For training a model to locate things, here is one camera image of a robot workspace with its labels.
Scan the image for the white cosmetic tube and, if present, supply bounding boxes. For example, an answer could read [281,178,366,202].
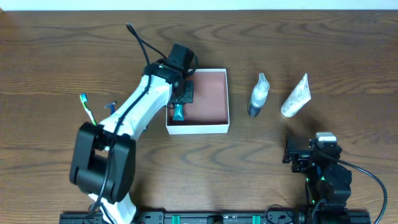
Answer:
[280,74,311,118]

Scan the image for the black mounting rail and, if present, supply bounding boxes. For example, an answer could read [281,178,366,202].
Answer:
[58,210,371,224]

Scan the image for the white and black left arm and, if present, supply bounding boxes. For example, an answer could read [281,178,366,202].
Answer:
[70,61,196,223]

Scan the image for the white box with pink interior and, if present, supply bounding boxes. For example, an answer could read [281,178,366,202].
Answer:
[165,68,229,135]

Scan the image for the clear spray bottle dark liquid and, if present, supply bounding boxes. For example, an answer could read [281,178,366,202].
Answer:
[248,73,271,118]

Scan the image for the green and white toothbrush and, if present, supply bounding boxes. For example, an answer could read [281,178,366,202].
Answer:
[80,93,97,126]

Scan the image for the blue disposable razor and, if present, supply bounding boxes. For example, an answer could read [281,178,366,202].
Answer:
[104,101,117,114]

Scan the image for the red and teal toothpaste tube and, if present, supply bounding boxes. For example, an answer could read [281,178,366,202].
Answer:
[172,104,185,121]

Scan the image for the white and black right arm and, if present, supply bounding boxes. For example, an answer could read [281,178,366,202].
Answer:
[282,133,352,210]

